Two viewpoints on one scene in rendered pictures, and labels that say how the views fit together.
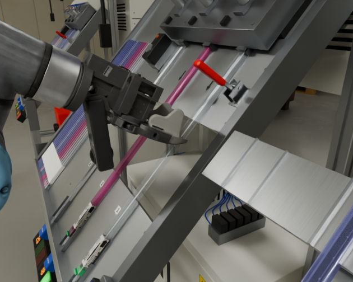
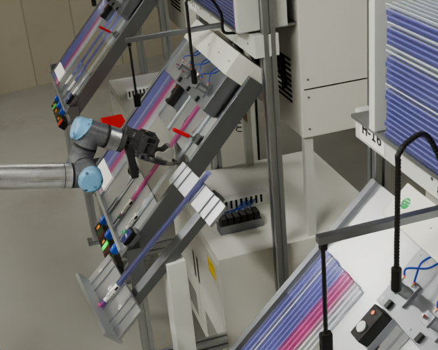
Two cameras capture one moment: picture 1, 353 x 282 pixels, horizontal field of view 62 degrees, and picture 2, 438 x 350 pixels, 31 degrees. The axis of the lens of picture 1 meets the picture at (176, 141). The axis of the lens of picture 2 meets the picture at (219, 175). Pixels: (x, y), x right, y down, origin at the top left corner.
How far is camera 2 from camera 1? 2.06 m
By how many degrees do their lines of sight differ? 13
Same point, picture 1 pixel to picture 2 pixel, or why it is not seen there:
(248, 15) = (204, 99)
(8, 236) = (51, 259)
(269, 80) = (210, 135)
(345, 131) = (269, 157)
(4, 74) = (95, 141)
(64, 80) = (116, 141)
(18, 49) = (100, 132)
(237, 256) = (231, 241)
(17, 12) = not seen: outside the picture
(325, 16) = (238, 102)
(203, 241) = (211, 232)
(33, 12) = not seen: outside the picture
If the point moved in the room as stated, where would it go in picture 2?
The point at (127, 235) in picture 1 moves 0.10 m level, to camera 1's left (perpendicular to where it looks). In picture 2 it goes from (147, 212) to (118, 211)
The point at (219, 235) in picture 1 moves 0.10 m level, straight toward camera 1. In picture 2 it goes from (220, 227) to (210, 242)
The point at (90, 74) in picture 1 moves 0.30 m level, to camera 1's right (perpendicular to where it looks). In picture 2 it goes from (126, 137) to (220, 136)
